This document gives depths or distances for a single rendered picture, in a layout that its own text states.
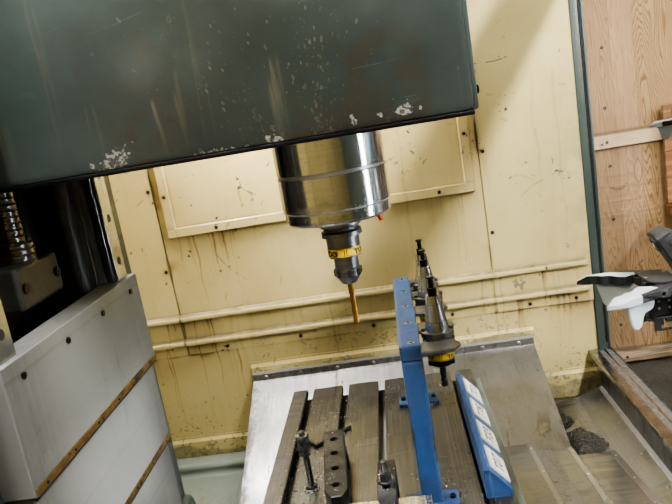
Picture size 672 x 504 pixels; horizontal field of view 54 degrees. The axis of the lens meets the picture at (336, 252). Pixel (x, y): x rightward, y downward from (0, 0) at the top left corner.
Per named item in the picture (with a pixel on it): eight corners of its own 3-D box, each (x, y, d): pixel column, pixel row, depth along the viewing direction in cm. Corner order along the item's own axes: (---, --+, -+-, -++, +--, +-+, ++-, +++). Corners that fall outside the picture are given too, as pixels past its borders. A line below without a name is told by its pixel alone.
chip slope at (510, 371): (541, 412, 211) (533, 334, 205) (620, 561, 143) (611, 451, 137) (267, 446, 219) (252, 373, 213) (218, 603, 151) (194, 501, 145)
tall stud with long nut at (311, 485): (319, 483, 140) (308, 427, 137) (317, 490, 138) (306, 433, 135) (306, 484, 140) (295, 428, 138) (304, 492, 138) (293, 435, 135)
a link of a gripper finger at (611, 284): (578, 308, 117) (634, 311, 111) (575, 276, 116) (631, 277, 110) (584, 302, 119) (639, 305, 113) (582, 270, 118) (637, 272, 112)
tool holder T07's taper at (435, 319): (425, 325, 127) (420, 292, 126) (448, 323, 126) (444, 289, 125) (425, 334, 123) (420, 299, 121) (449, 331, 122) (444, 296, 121)
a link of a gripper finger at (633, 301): (626, 341, 100) (662, 322, 105) (623, 304, 99) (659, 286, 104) (608, 337, 103) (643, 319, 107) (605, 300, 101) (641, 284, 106)
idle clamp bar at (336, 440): (348, 454, 149) (344, 428, 148) (355, 525, 124) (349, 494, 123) (327, 458, 150) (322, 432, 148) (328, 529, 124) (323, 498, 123)
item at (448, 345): (458, 340, 122) (458, 336, 122) (462, 351, 117) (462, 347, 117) (420, 346, 123) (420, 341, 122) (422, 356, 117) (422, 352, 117)
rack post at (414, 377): (458, 492, 129) (437, 349, 123) (461, 509, 124) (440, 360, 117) (407, 498, 130) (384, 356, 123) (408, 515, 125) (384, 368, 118)
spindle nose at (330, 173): (286, 217, 107) (272, 142, 104) (384, 200, 107) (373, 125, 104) (284, 235, 91) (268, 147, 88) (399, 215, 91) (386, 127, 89)
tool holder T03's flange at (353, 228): (321, 233, 102) (318, 218, 102) (359, 227, 103) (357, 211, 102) (322, 241, 96) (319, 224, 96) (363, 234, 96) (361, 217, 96)
